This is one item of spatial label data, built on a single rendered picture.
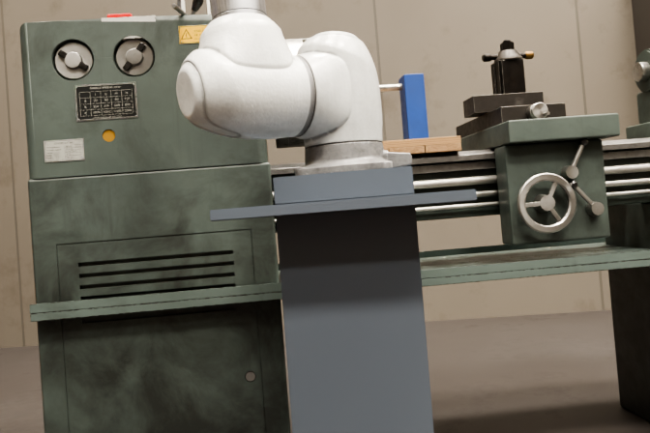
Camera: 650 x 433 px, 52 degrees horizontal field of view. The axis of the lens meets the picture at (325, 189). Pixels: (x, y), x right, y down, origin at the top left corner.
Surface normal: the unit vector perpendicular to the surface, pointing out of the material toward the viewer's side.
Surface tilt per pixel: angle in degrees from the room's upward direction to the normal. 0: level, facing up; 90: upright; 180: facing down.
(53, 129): 90
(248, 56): 79
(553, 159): 90
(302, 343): 90
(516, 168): 90
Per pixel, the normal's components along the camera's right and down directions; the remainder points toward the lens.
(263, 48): 0.51, -0.23
